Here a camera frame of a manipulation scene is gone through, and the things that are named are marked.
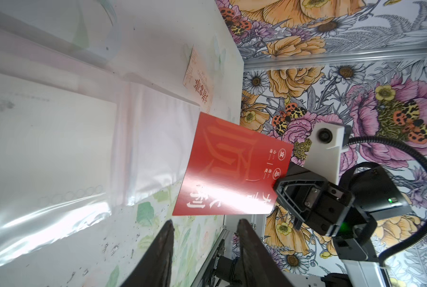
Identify red card gold characters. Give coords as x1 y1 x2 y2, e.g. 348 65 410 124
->
173 112 294 216

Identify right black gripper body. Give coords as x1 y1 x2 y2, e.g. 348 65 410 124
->
304 162 411 261

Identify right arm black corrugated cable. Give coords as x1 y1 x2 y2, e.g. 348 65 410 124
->
345 135 427 266

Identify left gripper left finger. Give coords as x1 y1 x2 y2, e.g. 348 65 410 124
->
121 220 175 287

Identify aluminium front rail frame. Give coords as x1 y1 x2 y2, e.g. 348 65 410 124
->
191 214 268 287

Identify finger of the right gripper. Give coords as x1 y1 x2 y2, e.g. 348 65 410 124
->
273 162 328 230

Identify pale card red characters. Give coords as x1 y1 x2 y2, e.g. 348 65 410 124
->
183 47 214 114

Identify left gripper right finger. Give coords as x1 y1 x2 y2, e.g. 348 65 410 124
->
237 219 293 287

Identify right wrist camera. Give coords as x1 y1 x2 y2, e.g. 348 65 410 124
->
303 122 352 184

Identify pink elephant photo album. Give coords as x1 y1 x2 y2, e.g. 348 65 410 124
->
0 11 201 267

